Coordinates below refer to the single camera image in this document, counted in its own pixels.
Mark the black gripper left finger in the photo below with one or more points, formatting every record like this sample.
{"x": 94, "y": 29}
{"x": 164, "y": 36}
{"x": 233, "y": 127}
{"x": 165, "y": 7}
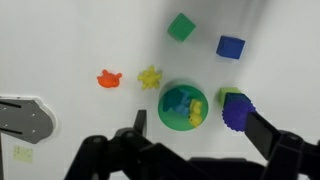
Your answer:
{"x": 140, "y": 124}

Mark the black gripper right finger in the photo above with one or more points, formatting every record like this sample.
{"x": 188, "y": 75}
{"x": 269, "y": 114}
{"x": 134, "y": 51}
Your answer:
{"x": 265, "y": 133}

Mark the blue rubber animal toy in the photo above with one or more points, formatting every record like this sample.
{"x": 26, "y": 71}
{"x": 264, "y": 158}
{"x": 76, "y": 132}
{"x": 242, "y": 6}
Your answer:
{"x": 176, "y": 101}

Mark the yellow spiky toy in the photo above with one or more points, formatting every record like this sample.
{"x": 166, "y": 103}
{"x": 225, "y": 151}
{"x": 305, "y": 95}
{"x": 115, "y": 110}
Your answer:
{"x": 150, "y": 77}

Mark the orange rubber animal toy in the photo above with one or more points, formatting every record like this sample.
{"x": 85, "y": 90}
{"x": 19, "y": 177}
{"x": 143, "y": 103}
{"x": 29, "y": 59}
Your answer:
{"x": 109, "y": 80}

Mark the green round block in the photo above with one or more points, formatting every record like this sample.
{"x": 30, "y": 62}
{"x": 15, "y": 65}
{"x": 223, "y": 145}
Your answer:
{"x": 173, "y": 120}

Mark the purple ridged ball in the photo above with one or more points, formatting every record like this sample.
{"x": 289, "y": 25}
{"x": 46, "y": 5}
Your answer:
{"x": 235, "y": 115}

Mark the lime green block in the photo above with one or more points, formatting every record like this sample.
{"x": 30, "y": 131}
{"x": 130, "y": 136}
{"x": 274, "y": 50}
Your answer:
{"x": 226, "y": 93}

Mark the blue cube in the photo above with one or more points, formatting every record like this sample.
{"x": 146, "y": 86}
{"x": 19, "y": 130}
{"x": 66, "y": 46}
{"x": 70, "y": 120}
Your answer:
{"x": 230, "y": 47}

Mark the green cube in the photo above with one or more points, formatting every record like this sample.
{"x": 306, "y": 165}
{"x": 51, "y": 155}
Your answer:
{"x": 181, "y": 27}

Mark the pale yellow sticker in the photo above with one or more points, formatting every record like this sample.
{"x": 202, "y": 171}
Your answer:
{"x": 22, "y": 154}

